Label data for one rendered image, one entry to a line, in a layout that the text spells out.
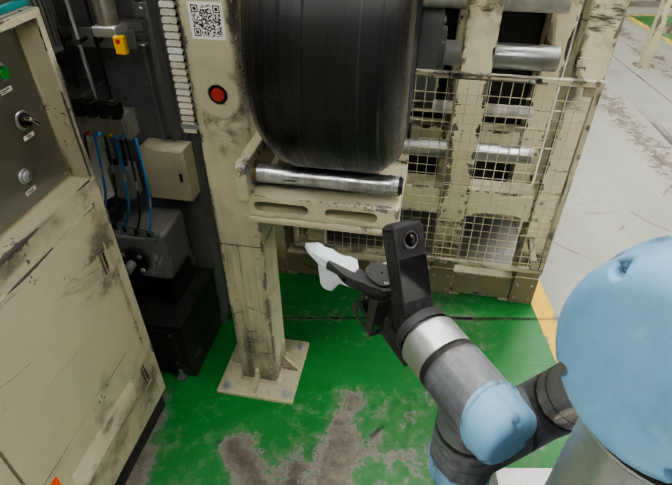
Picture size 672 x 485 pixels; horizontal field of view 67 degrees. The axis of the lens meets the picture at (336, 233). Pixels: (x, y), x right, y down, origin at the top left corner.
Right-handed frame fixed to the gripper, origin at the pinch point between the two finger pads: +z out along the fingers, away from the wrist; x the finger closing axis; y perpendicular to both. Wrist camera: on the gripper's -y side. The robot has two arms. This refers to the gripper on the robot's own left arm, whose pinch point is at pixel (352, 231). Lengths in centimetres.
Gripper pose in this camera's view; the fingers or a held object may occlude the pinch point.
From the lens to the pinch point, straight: 74.8
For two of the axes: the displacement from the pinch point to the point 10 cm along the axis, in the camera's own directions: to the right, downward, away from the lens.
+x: 8.9, -1.5, 4.2
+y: -1.2, 8.2, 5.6
